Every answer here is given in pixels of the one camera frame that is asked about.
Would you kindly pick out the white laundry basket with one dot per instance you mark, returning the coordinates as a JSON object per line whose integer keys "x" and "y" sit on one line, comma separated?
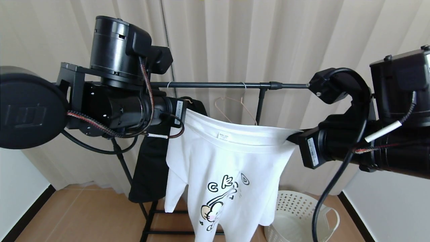
{"x": 295, "y": 208}

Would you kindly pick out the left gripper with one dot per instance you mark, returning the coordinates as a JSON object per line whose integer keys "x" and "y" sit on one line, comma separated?
{"x": 117, "y": 111}

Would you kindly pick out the black shorts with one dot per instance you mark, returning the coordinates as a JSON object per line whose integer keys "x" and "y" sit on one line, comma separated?
{"x": 147, "y": 168}

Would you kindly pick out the black clothes rack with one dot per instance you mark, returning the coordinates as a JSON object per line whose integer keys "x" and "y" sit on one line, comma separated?
{"x": 218, "y": 85}

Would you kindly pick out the beige curtain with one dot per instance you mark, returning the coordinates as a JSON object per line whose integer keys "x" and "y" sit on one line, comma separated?
{"x": 268, "y": 33}

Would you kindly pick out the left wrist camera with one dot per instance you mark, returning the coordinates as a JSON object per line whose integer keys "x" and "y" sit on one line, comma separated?
{"x": 161, "y": 60}

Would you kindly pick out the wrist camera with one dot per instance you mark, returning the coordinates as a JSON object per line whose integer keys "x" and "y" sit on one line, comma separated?
{"x": 161, "y": 60}
{"x": 327, "y": 87}

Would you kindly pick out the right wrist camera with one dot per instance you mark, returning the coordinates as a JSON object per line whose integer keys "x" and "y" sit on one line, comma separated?
{"x": 327, "y": 87}

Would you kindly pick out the white garment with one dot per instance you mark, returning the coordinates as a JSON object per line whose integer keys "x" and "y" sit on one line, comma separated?
{"x": 228, "y": 161}

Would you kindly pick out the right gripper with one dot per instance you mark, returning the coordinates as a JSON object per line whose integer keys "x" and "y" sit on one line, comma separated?
{"x": 332, "y": 141}

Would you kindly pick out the pink clothes hanger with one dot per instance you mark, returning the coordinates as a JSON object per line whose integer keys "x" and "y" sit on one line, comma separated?
{"x": 171, "y": 83}
{"x": 242, "y": 99}

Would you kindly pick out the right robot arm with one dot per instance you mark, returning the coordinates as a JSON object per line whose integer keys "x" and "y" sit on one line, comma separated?
{"x": 396, "y": 84}

